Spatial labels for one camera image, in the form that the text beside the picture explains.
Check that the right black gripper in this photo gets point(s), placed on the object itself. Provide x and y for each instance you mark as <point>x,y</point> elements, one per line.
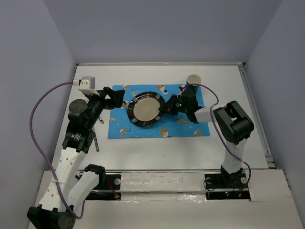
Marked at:
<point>168,107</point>

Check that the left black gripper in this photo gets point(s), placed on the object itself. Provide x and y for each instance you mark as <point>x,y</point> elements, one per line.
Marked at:
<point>116,98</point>

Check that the black rimmed cream plate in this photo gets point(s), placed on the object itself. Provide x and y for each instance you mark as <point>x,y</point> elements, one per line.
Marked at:
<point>143,109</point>

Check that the teal cup cream inside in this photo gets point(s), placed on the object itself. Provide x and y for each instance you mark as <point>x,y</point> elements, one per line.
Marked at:
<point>193,82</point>

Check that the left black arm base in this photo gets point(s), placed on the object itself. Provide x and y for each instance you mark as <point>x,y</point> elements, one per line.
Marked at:
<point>109,190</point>

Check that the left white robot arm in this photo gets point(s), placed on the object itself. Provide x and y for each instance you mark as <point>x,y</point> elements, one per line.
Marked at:
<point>66,193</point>

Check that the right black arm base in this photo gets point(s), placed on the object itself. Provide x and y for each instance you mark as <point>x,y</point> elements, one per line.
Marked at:
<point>219,189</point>

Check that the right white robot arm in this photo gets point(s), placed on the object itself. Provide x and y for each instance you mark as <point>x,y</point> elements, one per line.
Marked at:
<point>231,122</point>

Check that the silver knife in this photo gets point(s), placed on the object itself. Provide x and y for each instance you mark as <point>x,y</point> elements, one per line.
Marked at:
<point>96,142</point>

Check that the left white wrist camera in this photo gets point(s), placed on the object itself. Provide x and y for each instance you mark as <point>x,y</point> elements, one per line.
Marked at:
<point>86,85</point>

